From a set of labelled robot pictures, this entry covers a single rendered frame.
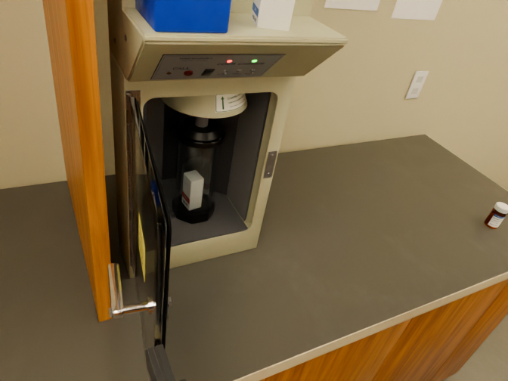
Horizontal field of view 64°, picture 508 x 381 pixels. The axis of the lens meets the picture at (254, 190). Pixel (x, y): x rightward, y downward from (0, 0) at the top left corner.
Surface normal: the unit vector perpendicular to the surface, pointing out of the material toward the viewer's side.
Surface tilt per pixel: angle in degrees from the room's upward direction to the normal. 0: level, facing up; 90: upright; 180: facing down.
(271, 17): 90
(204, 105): 66
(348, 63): 90
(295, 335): 0
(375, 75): 90
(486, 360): 0
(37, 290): 0
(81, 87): 90
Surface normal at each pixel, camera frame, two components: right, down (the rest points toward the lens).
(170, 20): 0.44, 0.59
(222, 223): 0.16, -0.79
